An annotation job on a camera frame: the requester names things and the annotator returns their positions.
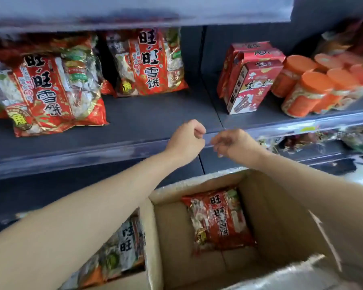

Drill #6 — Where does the dark grey metal shelf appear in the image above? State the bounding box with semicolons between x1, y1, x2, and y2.
199;0;363;176
0;0;294;239

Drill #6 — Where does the plain brown cardboard box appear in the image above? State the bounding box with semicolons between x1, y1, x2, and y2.
59;208;164;290

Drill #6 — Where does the person's left hand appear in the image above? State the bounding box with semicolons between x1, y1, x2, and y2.
165;119;207;166

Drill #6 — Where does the cardboard box with white label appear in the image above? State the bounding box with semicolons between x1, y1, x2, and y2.
139;167;363;290

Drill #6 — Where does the group of orange-lidded jars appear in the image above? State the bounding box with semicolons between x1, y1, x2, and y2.
271;52;363;118

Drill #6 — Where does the person's left forearm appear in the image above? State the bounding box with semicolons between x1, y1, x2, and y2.
0;151;176;290

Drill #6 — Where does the person's right hand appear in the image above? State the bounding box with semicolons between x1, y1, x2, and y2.
210;128;264;168

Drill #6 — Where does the person's right forearm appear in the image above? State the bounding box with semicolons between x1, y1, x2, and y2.
254;152;363;269

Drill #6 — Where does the brown jar beige lid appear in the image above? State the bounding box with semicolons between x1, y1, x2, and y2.
316;31;351;56

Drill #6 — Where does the red snack carton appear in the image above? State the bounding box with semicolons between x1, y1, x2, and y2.
217;41;273;99
226;48;286;115

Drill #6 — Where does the gold red snack bag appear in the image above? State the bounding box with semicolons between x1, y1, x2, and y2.
278;131;336;153
257;135;280;152

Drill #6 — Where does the white packet green edge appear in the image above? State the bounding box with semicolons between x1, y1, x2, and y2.
338;126;363;153

